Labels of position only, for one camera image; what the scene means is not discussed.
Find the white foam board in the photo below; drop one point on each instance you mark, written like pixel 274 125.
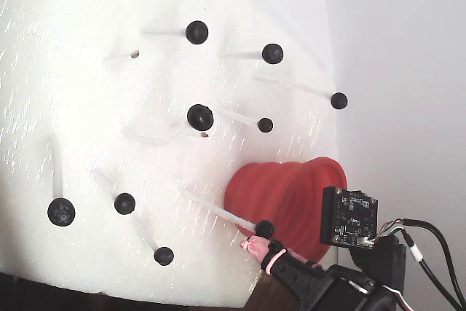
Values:
pixel 73 89

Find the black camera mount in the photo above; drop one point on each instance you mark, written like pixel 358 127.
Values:
pixel 386 260

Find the red collapsible cup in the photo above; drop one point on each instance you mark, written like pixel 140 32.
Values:
pixel 276 194

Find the dark blueberry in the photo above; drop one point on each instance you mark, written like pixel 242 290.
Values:
pixel 164 255
pixel 264 229
pixel 196 32
pixel 339 101
pixel 272 54
pixel 265 125
pixel 61 212
pixel 125 203
pixel 200 117

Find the black camera circuit board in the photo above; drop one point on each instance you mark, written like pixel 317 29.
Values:
pixel 346 216

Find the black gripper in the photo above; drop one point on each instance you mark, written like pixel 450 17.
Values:
pixel 295 268

